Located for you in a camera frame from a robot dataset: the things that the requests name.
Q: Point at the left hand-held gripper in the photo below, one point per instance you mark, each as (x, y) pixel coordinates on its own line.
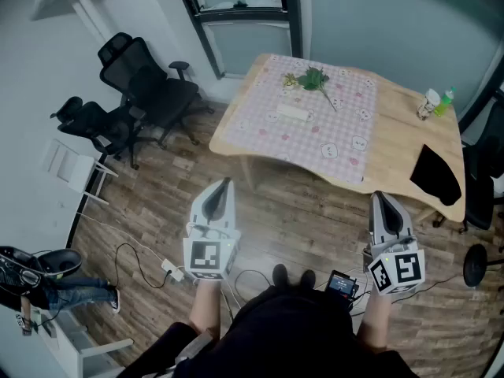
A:
(212, 256)

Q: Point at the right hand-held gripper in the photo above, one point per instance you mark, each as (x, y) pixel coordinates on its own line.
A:
(395, 268)

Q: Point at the person's left forearm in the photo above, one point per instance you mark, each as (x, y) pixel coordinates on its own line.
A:
(205, 305)

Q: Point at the person's right forearm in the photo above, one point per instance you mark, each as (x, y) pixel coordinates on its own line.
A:
(376, 321)

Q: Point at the wooden table leg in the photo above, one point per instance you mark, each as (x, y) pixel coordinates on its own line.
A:
(426, 214)
(248, 173)

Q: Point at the black cloth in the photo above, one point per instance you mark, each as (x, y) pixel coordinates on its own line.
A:
(435, 175)

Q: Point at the white power strip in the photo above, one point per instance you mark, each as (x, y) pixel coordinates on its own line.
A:
(172, 270)

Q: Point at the person's black shoe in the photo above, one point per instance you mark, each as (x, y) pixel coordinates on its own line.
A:
(280, 275)
(308, 279)

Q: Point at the black round stool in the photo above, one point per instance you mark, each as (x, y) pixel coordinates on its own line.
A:
(475, 265)

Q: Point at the pink checked tablecloth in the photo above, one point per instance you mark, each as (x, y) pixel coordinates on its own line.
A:
(315, 140)

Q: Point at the patterned white-lidded cup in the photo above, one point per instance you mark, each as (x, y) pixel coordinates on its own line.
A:
(427, 104)

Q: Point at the green drink bottle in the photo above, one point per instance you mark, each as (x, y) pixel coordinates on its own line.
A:
(444, 102)

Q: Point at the tall black mesh office chair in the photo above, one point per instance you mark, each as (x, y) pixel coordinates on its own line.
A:
(157, 93)

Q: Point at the low black office chair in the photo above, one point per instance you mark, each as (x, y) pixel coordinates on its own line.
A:
(98, 126)

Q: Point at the person's black clothing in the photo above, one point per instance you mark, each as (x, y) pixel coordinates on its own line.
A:
(291, 337)

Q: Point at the small yellow-green artificial flower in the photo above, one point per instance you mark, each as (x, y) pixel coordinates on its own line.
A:
(290, 80)

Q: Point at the black rounded seat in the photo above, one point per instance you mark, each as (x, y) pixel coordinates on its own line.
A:
(63, 262)

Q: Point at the green artificial leaf sprig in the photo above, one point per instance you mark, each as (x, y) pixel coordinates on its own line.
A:
(313, 80)

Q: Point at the white low shelf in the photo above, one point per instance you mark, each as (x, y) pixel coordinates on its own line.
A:
(75, 349)

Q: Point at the small black door fitting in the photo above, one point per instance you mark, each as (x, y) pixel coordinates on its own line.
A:
(240, 3)

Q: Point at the black metal door frame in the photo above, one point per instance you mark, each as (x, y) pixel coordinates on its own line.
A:
(291, 14)

